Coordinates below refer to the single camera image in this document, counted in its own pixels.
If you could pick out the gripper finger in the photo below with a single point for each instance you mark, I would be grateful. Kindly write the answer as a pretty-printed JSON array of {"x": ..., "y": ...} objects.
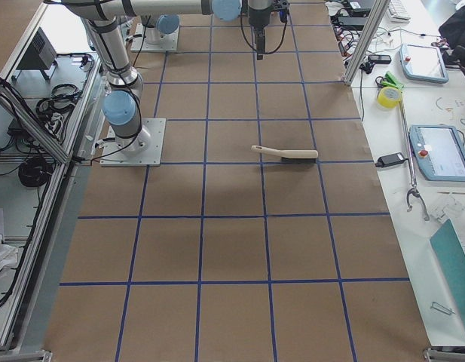
[
  {"x": 263, "y": 47},
  {"x": 257, "y": 42}
]

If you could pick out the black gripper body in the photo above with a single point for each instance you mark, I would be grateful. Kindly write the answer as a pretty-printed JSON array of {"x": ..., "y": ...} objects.
[{"x": 258, "y": 19}]

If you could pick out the beige hand brush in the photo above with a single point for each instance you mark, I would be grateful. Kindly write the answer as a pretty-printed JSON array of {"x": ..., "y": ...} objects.
[{"x": 290, "y": 156}]

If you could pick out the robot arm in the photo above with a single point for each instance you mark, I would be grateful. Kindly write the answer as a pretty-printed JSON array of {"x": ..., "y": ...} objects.
[{"x": 100, "y": 19}]

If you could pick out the green clip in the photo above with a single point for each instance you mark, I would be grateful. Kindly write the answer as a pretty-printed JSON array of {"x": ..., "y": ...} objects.
[{"x": 389, "y": 80}]

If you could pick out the yellow tape roll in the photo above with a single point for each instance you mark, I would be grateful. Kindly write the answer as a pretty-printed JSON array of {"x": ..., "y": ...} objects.
[{"x": 388, "y": 98}]

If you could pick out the upper teach pendant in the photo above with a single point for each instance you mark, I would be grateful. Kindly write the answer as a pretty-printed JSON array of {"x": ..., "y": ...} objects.
[{"x": 423, "y": 63}]

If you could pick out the teach pendant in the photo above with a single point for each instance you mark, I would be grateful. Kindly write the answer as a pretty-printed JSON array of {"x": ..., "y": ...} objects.
[
  {"x": 423, "y": 63},
  {"x": 439, "y": 152}
]

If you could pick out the black power adapter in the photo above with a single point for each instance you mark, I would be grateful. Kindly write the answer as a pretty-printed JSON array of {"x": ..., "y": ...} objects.
[{"x": 390, "y": 160}]

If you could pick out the lower teach pendant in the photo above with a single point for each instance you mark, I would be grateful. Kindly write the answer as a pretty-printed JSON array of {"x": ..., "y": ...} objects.
[{"x": 439, "y": 152}]

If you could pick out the metal reacher grabber tool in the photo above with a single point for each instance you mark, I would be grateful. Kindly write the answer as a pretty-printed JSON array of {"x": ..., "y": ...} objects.
[{"x": 413, "y": 190}]

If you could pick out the grey control box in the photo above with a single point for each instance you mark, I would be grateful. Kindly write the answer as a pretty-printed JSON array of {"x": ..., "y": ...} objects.
[{"x": 39, "y": 56}]

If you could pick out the teal folder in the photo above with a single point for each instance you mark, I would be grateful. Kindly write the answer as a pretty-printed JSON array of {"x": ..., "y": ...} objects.
[{"x": 449, "y": 246}]

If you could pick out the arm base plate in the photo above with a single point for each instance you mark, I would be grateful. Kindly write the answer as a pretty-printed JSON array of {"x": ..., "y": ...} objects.
[
  {"x": 154, "y": 41},
  {"x": 145, "y": 150}
]

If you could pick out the aluminium frame post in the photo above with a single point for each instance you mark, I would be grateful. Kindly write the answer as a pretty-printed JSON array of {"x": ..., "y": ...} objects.
[{"x": 377, "y": 13}]

